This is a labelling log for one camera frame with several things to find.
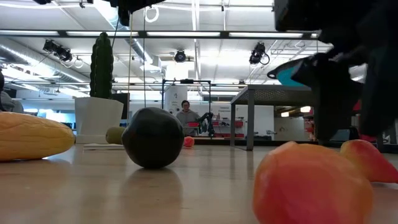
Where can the black panel board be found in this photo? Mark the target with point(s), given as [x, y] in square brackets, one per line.
[121, 105]

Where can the black ceiling camera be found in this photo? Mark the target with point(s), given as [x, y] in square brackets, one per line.
[57, 49]
[257, 53]
[180, 56]

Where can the black aluminium table frame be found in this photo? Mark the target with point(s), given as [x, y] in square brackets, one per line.
[217, 141]

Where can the orange toy peach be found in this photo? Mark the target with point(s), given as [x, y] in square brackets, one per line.
[188, 142]
[365, 161]
[311, 186]

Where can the grey perforated metal riser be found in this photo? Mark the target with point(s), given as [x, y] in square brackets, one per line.
[270, 93]

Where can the white plant pot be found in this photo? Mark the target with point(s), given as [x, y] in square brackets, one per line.
[98, 119]

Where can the dark round toy fruit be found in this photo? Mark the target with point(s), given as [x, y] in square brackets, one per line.
[152, 137]

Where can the blue collapsible colander bowl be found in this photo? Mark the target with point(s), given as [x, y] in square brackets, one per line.
[287, 76]

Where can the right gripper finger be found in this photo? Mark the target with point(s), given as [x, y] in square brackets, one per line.
[335, 99]
[381, 93]

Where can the green brown toy kiwi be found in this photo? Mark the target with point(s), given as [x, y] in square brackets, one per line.
[113, 135]

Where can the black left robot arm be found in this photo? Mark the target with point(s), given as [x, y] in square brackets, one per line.
[124, 12]

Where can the black background robot arm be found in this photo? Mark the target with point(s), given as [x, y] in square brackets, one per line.
[206, 123]

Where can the green cactus plant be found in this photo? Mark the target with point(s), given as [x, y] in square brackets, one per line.
[101, 65]

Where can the yellow toy corn cob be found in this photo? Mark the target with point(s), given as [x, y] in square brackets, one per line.
[31, 137]

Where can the person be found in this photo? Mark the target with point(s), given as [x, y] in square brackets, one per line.
[186, 118]
[6, 104]

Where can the black overhead light bar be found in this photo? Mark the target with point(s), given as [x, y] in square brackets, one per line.
[155, 34]

